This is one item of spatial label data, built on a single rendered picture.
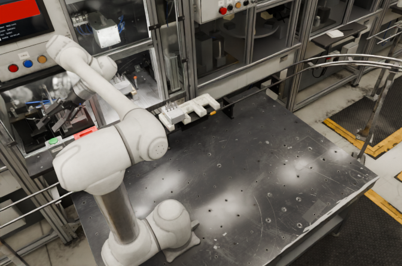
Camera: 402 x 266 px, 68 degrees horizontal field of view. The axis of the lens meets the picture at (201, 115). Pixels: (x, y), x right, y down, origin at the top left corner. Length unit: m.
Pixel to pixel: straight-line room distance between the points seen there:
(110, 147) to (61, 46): 0.57
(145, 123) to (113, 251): 0.62
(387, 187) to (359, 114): 0.88
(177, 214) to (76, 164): 0.61
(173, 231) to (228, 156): 0.68
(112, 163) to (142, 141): 0.10
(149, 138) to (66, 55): 0.57
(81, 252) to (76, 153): 1.67
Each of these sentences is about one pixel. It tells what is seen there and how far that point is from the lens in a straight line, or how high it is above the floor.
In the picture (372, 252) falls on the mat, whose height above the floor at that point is 0.01.
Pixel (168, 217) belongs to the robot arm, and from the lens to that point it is 1.33.
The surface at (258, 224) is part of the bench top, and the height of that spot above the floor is 0.68.
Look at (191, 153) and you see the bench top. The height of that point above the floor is 0.68.
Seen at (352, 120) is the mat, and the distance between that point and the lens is 3.34.
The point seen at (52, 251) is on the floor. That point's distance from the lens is 2.57.
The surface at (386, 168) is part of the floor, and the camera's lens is 3.03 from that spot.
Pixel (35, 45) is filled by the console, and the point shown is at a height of 1.49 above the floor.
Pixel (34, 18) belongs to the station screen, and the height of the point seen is 1.61.
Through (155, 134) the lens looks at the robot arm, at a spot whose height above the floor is 1.50.
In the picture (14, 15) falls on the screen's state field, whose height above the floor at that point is 1.64.
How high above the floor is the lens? 2.10
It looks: 42 degrees down
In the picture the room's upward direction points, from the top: 3 degrees counter-clockwise
